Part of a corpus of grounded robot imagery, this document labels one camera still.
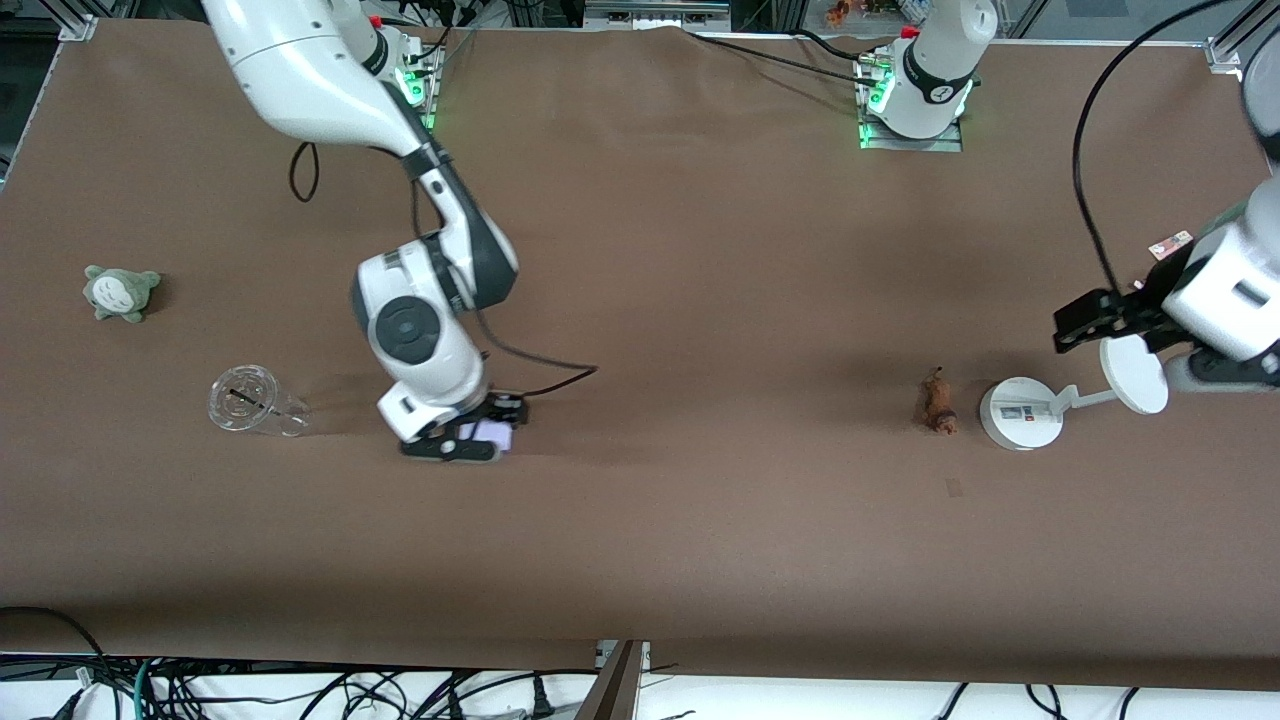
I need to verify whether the brown carrot-shaped toy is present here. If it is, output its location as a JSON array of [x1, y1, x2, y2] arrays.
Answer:
[[915, 366, 959, 436]]

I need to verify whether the white round desk lamp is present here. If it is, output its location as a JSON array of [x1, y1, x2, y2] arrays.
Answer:
[[978, 335, 1170, 453]]

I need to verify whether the clear plastic cup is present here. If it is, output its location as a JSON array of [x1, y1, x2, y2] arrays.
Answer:
[[207, 364, 311, 438]]

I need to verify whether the brown table cover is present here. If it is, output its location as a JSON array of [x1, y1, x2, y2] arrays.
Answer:
[[0, 20, 1280, 691]]

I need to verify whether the grey-green plush toy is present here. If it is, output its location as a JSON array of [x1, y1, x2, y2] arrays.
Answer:
[[82, 264, 163, 324]]

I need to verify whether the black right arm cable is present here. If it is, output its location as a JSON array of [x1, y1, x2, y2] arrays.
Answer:
[[290, 140, 599, 399]]

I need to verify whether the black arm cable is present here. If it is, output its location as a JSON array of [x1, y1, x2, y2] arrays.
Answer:
[[1072, 0, 1241, 296], [290, 140, 599, 399]]

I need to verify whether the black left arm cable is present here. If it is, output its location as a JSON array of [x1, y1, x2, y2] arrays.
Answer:
[[1072, 0, 1241, 296]]

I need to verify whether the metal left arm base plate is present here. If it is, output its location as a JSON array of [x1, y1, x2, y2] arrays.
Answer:
[[857, 50, 964, 153]]

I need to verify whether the metal support post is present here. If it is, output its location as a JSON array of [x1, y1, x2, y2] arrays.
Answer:
[[575, 640, 651, 720]]

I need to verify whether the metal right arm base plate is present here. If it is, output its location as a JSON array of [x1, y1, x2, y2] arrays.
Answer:
[[400, 40, 443, 133]]

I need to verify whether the black cable on table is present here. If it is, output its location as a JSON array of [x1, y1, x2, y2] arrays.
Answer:
[[685, 28, 886, 89]]

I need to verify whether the black looped cable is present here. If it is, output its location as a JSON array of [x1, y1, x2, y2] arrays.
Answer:
[[0, 605, 106, 691]]

